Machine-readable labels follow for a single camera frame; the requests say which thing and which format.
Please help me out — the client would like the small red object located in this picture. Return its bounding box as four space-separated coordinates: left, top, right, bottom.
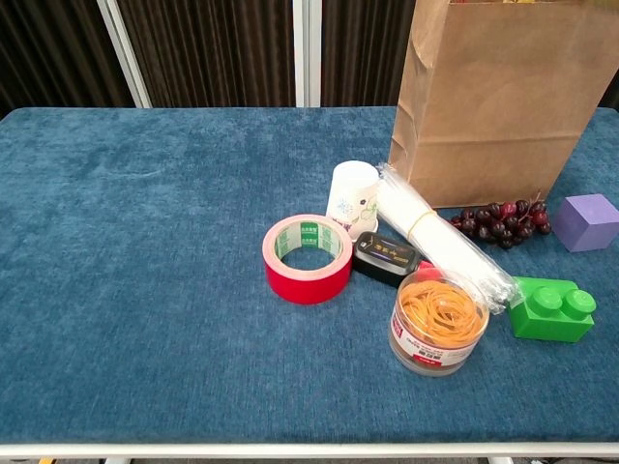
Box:
415 260 444 284

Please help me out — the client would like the white printed paper cup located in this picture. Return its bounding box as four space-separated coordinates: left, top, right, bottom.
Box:
325 159 381 237

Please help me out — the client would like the red tape roll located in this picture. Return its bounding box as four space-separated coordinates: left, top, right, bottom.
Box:
261 214 354 306

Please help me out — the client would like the white frame post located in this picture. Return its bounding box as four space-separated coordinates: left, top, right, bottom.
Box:
291 0 324 108
95 0 154 109

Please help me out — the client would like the green toy brick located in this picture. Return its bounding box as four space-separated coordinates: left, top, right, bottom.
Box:
507 275 597 343

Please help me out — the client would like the white table frame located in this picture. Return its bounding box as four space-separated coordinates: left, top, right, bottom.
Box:
0 440 619 464

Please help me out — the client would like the white cable tie bundle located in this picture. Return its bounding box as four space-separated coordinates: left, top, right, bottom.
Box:
376 161 516 313

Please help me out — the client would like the black rectangular tin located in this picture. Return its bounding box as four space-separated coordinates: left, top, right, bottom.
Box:
351 230 425 290

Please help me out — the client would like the purple foam cube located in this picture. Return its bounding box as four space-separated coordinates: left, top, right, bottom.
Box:
550 192 619 253

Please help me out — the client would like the clear tub of rubber bands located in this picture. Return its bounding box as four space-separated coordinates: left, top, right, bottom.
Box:
388 273 490 378

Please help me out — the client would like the dark purple grapes bunch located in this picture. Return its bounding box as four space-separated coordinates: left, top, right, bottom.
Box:
449 197 553 251

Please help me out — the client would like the blue velvet tablecloth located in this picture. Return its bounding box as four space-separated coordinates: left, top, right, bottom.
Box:
0 105 619 446

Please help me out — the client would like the brown paper shopping bag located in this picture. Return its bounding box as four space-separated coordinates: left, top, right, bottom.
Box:
388 0 619 210

